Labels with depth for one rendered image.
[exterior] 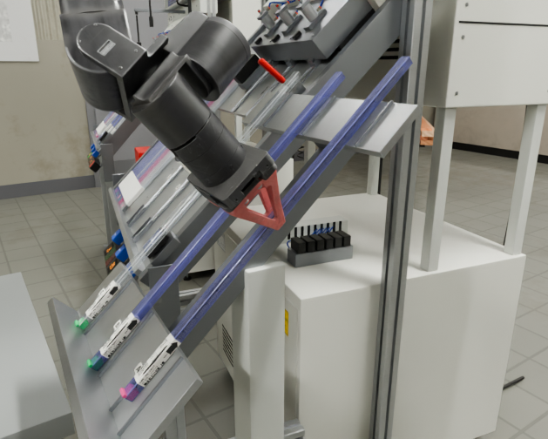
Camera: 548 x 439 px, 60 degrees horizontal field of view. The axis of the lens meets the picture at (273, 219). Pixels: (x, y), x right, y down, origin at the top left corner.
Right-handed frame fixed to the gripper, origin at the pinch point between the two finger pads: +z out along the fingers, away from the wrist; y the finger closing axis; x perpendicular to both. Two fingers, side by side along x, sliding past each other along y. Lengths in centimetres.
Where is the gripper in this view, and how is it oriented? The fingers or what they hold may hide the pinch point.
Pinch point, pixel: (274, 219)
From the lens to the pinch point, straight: 54.1
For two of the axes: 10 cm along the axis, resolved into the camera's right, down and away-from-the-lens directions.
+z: 5.6, 6.1, 5.6
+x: -6.5, 7.4, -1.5
